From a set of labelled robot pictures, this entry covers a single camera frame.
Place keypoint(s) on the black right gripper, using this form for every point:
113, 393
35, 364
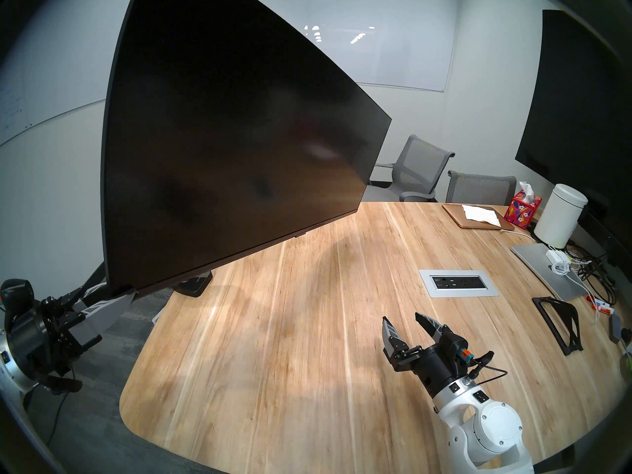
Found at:
434, 369

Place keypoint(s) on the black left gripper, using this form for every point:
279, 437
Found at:
27, 339

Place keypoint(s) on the black curved computer monitor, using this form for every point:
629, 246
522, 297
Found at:
222, 132

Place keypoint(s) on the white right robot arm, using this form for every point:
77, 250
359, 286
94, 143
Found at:
493, 428

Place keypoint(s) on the gray mesh office chair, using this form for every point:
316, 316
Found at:
481, 189
419, 164

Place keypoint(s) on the silver table power outlet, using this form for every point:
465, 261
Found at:
459, 283

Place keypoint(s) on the brown leather desk mat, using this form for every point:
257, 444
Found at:
456, 220

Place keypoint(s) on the white paper napkin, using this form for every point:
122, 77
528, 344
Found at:
481, 214

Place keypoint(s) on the silver closed laptop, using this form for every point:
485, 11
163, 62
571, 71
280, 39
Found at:
540, 270

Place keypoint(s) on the black folding laptop stand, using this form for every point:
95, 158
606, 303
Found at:
572, 337

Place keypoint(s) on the white power adapter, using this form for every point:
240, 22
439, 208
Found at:
556, 256

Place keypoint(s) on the colourful floral tissue box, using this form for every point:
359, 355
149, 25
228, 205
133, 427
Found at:
522, 211

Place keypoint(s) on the white cylindrical canister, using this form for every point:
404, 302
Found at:
560, 216

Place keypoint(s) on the orange and white marker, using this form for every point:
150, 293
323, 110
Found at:
601, 306

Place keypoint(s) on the gray power adapter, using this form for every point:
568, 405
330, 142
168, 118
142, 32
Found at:
615, 327

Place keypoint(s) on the small green object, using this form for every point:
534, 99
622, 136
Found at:
627, 364

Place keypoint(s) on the glass whiteboard with scribbles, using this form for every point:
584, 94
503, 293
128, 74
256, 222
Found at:
29, 98

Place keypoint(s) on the large clean glass whiteboard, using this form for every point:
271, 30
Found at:
395, 43

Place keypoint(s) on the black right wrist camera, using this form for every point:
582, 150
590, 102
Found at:
452, 344

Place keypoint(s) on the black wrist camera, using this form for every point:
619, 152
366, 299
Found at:
452, 344
17, 295

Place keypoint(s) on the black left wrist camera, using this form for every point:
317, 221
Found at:
17, 295

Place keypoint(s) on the large black wall television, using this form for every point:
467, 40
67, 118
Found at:
577, 107

